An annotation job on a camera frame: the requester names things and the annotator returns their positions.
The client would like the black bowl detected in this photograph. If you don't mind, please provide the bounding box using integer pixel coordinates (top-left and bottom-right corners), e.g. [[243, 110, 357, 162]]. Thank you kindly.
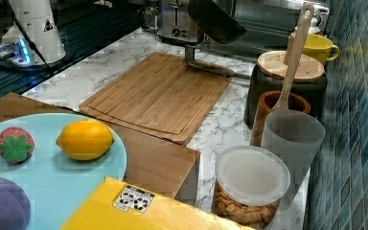
[[188, 0, 247, 44]]

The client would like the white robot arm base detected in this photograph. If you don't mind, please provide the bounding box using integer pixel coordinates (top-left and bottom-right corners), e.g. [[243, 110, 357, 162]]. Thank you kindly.
[[0, 0, 66, 67]]

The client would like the bamboo cutting board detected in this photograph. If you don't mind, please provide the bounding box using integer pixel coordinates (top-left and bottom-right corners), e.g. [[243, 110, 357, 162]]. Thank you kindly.
[[80, 53, 231, 145]]

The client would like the wooden box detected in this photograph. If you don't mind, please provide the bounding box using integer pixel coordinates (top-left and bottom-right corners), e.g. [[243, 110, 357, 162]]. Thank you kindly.
[[0, 93, 199, 205]]

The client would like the silver toaster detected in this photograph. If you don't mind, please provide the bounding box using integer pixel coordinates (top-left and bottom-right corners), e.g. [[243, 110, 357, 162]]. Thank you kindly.
[[158, 0, 203, 44]]

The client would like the plastic container with snacks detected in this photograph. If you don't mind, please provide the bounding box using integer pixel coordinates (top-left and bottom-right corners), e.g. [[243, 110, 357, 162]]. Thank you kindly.
[[212, 146, 290, 229]]

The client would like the black canister with wooden lid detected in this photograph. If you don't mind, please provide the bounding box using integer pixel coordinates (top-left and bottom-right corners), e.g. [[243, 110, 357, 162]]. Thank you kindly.
[[243, 51, 328, 128]]

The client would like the yellow lemon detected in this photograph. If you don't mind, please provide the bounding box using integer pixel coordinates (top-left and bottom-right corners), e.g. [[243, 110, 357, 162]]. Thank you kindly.
[[56, 120, 114, 161]]

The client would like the brown utensil holder cup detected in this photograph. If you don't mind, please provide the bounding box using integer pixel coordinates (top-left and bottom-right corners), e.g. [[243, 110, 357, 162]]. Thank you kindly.
[[249, 90, 311, 147]]

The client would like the grey plastic cup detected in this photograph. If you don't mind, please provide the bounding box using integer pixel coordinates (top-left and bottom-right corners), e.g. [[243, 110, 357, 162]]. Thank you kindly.
[[261, 110, 326, 195]]

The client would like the yellow cardboard box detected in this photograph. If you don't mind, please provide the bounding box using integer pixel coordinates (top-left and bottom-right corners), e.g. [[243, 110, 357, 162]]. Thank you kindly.
[[60, 177, 254, 230]]

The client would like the stainless steel oven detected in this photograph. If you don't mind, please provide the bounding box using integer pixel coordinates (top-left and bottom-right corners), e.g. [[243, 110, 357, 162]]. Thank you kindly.
[[200, 0, 331, 56]]

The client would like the light blue plate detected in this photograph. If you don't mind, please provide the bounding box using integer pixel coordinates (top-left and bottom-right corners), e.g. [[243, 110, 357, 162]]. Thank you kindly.
[[0, 113, 127, 230]]

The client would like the yellow mug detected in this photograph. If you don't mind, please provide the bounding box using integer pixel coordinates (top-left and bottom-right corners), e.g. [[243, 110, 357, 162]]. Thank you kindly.
[[303, 34, 340, 66]]

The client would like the toy strawberry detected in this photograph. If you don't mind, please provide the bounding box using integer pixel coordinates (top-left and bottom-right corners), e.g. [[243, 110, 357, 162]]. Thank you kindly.
[[0, 126, 35, 164]]

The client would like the purple plush toy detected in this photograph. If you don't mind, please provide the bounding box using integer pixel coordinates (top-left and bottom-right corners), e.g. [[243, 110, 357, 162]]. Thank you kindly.
[[0, 177, 31, 230]]

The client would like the grey metal stand bracket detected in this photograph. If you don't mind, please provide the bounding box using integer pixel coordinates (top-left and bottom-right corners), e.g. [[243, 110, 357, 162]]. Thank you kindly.
[[184, 45, 251, 80]]

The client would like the black cable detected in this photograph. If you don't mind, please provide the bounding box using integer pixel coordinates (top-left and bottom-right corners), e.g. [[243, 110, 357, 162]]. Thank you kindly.
[[0, 0, 77, 77]]

